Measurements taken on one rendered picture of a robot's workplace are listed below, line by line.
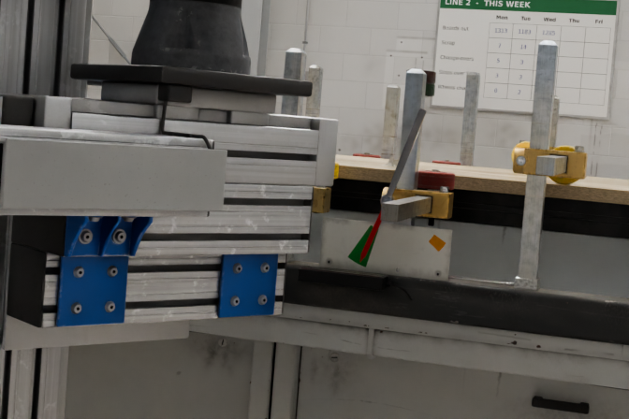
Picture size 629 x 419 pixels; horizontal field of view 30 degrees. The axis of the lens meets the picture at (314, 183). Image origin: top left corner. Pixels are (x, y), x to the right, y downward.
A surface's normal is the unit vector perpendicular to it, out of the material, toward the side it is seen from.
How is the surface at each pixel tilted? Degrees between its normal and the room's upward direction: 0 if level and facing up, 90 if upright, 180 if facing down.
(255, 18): 90
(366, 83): 90
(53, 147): 90
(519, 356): 90
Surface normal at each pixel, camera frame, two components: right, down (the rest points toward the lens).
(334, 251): -0.27, 0.03
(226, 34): 0.65, -0.22
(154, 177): 0.63, 0.09
